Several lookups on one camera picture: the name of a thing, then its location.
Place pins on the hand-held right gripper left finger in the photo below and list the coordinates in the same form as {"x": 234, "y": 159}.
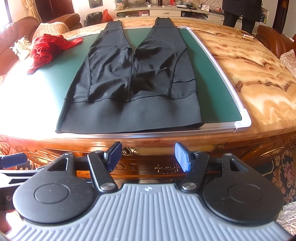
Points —
{"x": 114, "y": 154}

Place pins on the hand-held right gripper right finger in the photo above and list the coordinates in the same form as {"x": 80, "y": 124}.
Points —
{"x": 182, "y": 157}

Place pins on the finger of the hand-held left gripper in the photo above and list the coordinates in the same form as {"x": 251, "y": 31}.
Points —
{"x": 12, "y": 160}

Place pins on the black pants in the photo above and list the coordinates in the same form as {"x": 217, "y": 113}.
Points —
{"x": 129, "y": 92}

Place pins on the floral patterned carpet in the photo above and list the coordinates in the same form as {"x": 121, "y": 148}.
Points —
{"x": 285, "y": 176}

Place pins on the white lace-up shoes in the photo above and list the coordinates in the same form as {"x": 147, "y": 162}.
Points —
{"x": 22, "y": 47}

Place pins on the red garment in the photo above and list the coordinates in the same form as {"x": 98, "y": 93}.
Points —
{"x": 46, "y": 52}

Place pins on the brown leather sofa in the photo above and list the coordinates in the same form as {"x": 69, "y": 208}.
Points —
{"x": 13, "y": 34}

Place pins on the black bag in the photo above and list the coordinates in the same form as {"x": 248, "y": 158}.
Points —
{"x": 94, "y": 18}

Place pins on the beige lace sofa cover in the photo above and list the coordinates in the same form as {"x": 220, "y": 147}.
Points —
{"x": 53, "y": 29}

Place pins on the red plastic bag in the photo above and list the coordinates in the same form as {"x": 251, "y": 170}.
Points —
{"x": 106, "y": 16}

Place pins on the small white object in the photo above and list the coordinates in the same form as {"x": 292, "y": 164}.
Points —
{"x": 248, "y": 36}

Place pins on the beige lace cushion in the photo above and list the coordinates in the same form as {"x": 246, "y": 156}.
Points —
{"x": 289, "y": 60}

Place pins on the pale TV cabinet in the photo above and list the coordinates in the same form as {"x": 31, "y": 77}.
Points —
{"x": 161, "y": 12}

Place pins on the brown leather armchair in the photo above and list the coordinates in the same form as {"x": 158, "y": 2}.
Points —
{"x": 270, "y": 39}

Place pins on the gold curtain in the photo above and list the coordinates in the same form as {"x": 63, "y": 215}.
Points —
{"x": 31, "y": 9}

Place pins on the dark wooden door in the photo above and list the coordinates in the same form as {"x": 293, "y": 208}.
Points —
{"x": 281, "y": 16}
{"x": 55, "y": 8}

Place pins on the green board with metal frame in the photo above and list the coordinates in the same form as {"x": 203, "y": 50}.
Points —
{"x": 208, "y": 92}

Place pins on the silver framed wall picture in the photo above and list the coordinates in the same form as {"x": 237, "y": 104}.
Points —
{"x": 93, "y": 3}

